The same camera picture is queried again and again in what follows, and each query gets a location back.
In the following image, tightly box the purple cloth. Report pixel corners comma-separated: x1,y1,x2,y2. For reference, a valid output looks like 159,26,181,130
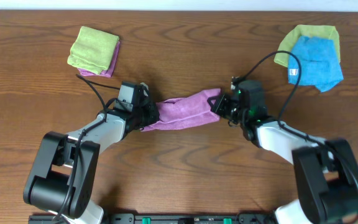
78,41,121,78
143,88,221,131

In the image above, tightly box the folded purple cloth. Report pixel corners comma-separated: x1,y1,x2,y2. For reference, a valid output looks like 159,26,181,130
78,41,121,78

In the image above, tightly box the black right camera cable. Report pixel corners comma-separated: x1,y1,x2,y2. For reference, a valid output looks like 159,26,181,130
237,50,358,224

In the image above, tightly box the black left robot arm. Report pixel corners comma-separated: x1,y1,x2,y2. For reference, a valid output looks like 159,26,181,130
23,82,159,223

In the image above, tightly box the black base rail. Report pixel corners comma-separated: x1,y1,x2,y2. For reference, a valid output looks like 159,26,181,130
27,213,278,224

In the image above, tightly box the folded green cloth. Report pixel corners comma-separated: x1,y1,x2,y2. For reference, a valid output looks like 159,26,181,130
67,26,119,75

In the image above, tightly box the green cloth in pile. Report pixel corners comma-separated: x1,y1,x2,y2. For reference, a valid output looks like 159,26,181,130
274,24,341,67

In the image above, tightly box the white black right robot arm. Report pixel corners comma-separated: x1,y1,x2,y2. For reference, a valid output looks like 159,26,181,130
207,80,358,223

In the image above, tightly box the blue cloth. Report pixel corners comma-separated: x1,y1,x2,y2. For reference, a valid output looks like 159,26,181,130
288,36,344,92

